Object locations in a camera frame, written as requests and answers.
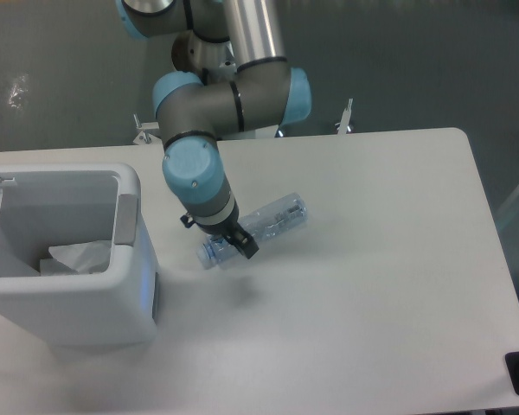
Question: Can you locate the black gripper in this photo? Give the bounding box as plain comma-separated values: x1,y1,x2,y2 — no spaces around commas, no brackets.
180,212,259,259

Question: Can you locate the clear plastic water bottle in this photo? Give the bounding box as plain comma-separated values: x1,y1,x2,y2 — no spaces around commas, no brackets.
196,193,308,270

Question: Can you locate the white trash can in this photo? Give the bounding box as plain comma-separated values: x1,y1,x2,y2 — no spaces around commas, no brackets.
0,163,157,346

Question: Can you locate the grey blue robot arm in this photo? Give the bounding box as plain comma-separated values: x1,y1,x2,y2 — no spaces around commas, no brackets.
117,1,311,258

